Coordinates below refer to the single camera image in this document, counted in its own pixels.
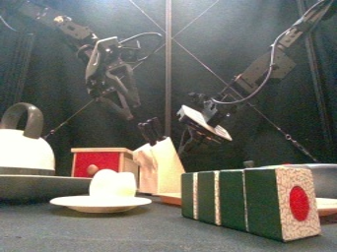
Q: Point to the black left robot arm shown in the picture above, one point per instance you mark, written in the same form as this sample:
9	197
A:
65	28

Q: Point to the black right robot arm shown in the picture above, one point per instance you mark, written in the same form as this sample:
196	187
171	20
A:
271	64

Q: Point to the white toy egg half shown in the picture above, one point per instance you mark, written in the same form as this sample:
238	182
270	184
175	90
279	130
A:
127	185
104	183

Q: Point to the wooden knife block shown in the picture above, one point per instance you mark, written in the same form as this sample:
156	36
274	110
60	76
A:
164	167

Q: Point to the green toy sushi roll slice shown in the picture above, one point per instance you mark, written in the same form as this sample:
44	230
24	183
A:
187	195
206	197
232	200

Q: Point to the wooden box with red drawer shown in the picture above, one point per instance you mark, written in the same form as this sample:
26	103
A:
101	160

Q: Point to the white round plate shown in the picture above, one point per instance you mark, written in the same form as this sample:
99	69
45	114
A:
100	204

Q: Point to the green sushi slice red centre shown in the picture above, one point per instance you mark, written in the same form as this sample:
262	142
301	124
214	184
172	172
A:
281	205

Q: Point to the grey metal pan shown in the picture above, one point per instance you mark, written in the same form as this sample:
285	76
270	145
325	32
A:
322	178

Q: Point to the grey toy stove tray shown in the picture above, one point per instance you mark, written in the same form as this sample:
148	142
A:
39	187

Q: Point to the wooden cutting board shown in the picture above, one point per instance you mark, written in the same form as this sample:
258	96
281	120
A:
327	206

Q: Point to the vertical metal frame pole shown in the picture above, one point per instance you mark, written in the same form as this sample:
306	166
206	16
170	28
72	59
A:
168	65

